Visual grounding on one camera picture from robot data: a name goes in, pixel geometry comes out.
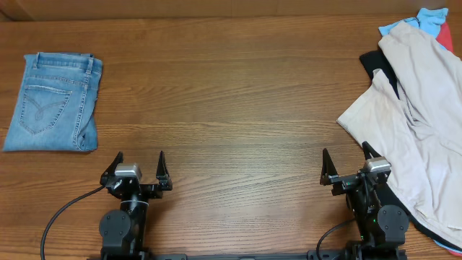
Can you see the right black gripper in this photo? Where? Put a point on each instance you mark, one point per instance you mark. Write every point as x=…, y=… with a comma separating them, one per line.
x=346, y=181

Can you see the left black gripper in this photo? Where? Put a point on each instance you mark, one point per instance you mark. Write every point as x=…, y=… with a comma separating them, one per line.
x=154, y=191

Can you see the beige khaki shorts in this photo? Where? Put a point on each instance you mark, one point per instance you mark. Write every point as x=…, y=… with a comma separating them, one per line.
x=417, y=127

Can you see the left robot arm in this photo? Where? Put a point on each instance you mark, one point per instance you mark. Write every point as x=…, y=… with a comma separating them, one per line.
x=123, y=229

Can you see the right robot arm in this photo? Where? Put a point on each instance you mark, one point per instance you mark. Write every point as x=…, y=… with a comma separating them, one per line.
x=382, y=228

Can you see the black garment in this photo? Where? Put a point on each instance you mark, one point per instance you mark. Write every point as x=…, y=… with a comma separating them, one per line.
x=372, y=61

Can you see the folded blue denim jeans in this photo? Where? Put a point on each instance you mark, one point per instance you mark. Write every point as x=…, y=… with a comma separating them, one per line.
x=56, y=103

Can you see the red garment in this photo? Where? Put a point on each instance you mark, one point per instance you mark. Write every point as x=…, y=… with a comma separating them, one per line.
x=444, y=37

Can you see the light blue garment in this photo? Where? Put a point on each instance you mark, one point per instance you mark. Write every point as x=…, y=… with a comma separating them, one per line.
x=427, y=20

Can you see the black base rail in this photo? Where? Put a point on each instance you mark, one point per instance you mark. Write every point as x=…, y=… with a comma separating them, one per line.
x=310, y=255

